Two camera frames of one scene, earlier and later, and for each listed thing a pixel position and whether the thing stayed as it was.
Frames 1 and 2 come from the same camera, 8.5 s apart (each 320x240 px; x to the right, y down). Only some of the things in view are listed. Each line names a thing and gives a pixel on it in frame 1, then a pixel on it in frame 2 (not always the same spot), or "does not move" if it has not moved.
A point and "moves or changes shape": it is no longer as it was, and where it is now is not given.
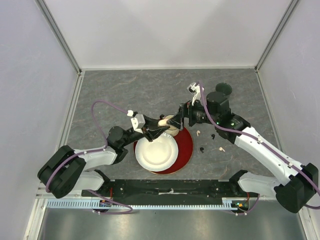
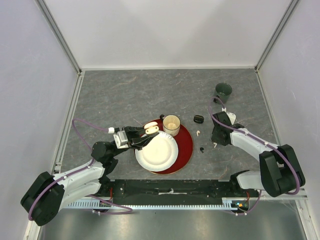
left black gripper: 149,129 -> 133,136
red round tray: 185,148 does not move
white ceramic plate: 158,155 does not move
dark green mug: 224,88 does not move
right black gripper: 184,110 -> 214,139
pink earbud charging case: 162,122 moves or changes shape
